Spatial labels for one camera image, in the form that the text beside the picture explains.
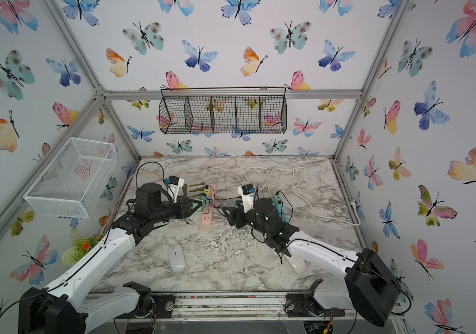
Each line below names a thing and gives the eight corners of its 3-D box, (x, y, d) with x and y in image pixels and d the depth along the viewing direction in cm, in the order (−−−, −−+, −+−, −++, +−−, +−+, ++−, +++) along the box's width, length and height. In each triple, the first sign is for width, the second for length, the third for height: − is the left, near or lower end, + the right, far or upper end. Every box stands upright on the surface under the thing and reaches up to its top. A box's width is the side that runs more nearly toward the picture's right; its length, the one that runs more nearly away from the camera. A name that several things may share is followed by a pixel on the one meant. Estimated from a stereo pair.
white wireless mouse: (173, 274, 83) (171, 272, 81) (168, 249, 89) (167, 247, 88) (187, 268, 84) (186, 266, 83) (182, 244, 91) (181, 242, 89)
